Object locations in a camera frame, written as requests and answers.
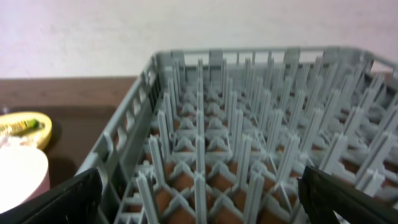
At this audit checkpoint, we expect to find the crumpled white tissue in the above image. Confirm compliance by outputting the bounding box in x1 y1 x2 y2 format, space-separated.
1 134 38 149

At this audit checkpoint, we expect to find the yellow plate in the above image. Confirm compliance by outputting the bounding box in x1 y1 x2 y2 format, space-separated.
1 111 53 151

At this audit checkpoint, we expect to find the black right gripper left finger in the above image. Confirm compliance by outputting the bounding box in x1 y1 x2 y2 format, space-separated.
1 168 103 224

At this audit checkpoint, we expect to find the pink white bowl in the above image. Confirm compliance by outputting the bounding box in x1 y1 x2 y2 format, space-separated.
1 146 50 213

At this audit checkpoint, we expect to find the green snack wrapper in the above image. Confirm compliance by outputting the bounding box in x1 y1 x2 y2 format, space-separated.
1 119 40 135

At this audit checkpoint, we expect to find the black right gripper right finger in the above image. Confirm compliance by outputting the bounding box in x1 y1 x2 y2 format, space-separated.
298 166 397 224

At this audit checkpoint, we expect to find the grey dishwasher rack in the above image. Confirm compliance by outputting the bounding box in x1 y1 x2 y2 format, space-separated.
80 47 397 223

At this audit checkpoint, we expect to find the dark brown tray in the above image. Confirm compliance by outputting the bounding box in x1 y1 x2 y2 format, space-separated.
1 106 116 188

